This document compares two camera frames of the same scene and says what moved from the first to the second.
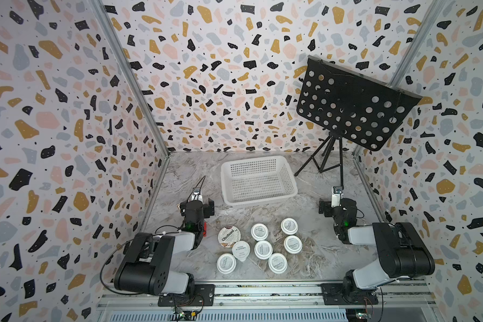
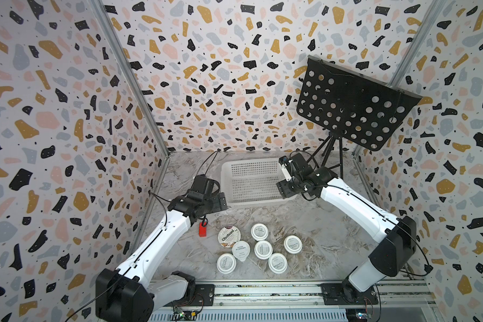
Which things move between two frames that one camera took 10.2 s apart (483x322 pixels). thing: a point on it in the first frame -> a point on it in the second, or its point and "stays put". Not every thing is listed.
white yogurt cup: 278,263 stays put
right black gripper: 327,205 -> 282,188
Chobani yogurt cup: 228,235 stays put
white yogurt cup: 226,263 stays put
